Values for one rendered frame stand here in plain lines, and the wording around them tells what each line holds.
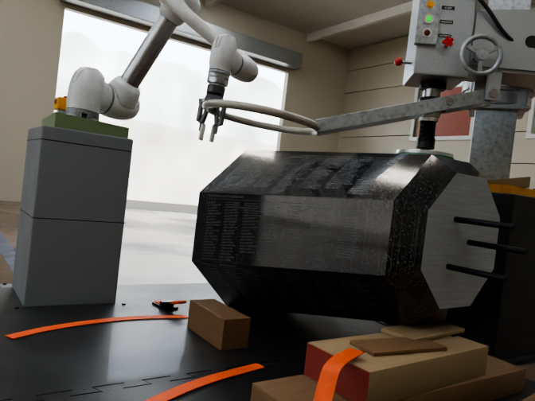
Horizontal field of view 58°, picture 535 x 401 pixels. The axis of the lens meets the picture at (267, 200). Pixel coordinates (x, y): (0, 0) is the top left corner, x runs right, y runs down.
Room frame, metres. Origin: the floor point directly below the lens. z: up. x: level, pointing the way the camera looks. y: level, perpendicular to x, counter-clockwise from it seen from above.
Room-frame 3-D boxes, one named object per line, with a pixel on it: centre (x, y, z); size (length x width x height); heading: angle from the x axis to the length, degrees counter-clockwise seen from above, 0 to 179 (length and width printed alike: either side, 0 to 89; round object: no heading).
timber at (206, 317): (1.97, 0.14, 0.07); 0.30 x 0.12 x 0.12; 35
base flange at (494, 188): (2.47, -1.09, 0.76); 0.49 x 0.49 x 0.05; 36
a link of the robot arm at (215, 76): (2.04, 0.26, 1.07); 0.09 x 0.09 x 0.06
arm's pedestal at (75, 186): (2.36, 0.94, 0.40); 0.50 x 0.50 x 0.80; 34
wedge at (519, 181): (2.24, -1.06, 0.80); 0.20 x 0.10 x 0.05; 81
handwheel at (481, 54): (1.77, -0.69, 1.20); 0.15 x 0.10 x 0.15; 85
